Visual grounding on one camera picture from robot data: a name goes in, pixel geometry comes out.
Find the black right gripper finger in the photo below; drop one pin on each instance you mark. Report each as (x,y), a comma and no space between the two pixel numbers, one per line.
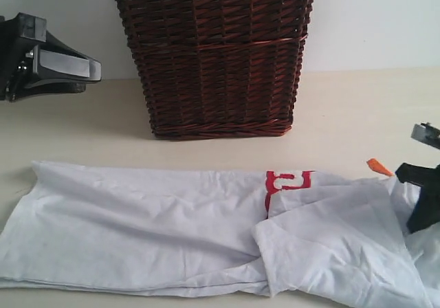
(417,175)
(426,210)

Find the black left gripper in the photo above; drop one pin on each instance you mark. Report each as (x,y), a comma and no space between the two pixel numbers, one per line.
(53,61)

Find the white t-shirt with red lettering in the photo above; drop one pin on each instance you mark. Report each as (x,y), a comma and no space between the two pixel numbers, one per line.
(207,233)

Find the dark brown wicker basket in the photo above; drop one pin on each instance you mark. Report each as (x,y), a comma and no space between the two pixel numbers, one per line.
(217,68)

